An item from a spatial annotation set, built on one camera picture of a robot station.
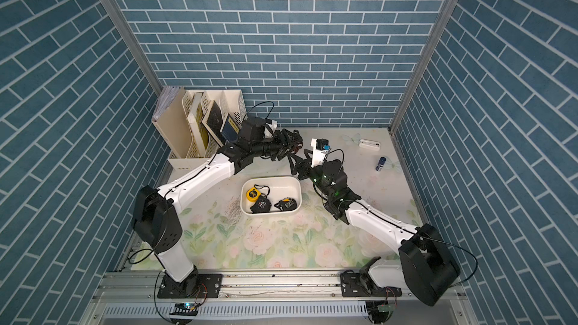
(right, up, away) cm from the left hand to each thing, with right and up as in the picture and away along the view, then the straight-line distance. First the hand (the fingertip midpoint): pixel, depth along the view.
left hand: (305, 143), depth 77 cm
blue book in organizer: (-35, +7, +27) cm, 44 cm away
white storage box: (-24, -16, +16) cm, 33 cm away
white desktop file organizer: (-36, +21, +28) cm, 50 cm away
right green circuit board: (+25, -52, -7) cm, 59 cm away
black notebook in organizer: (-41, +11, +22) cm, 48 cm away
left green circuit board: (-39, -54, -5) cm, 67 cm away
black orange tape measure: (-7, -24, +11) cm, 28 cm away
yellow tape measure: (-22, -21, +16) cm, 34 cm away
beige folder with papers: (-53, +11, +11) cm, 55 cm away
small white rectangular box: (+34, 0, +34) cm, 48 cm away
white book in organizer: (-44, +8, +12) cm, 46 cm away
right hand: (-3, -3, -1) cm, 4 cm away
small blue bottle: (+34, -8, +22) cm, 42 cm away
